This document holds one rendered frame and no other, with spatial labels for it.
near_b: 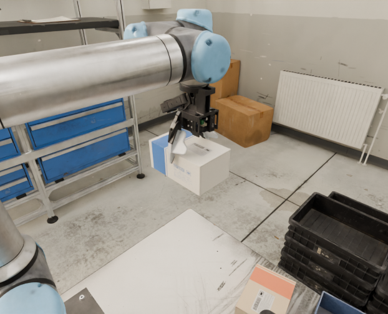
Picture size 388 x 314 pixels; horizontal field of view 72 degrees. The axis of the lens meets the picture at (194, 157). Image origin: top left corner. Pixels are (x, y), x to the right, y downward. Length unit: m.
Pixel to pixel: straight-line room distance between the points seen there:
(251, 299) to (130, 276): 0.39
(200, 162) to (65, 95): 0.39
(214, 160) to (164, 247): 0.47
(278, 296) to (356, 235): 0.80
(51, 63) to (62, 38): 2.57
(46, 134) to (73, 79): 1.74
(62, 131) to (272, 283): 1.69
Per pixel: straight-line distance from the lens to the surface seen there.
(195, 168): 0.65
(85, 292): 0.86
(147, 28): 0.54
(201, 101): 0.63
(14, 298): 0.62
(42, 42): 2.87
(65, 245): 2.17
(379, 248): 1.56
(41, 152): 2.07
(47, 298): 0.60
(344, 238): 1.53
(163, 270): 0.98
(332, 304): 0.95
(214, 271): 0.98
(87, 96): 0.36
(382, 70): 3.07
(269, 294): 0.87
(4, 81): 0.35
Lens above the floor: 1.49
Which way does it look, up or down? 31 degrees down
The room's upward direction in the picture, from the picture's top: straight up
